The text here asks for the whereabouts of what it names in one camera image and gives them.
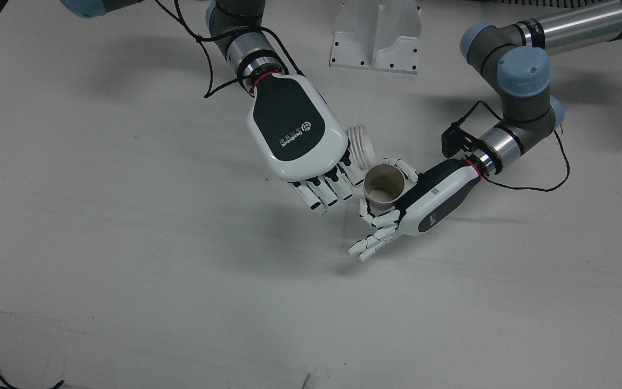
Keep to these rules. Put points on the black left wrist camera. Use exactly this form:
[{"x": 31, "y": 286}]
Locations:
[{"x": 451, "y": 140}]

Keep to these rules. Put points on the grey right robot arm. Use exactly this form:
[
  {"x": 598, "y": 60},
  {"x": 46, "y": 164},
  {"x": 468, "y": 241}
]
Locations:
[{"x": 235, "y": 16}]

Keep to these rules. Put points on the beige paper cup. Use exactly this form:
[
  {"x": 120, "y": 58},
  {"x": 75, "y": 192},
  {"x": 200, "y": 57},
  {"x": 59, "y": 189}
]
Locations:
[{"x": 384, "y": 186}]

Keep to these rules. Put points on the white paper cup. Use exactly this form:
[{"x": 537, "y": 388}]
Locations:
[{"x": 362, "y": 146}]

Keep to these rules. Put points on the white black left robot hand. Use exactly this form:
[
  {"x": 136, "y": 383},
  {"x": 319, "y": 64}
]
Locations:
[{"x": 440, "y": 197}]

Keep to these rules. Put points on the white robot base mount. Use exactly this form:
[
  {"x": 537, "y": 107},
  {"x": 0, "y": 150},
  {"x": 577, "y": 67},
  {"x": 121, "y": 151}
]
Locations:
[{"x": 376, "y": 32}]

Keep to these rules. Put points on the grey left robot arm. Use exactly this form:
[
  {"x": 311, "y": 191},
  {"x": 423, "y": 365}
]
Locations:
[{"x": 521, "y": 81}]

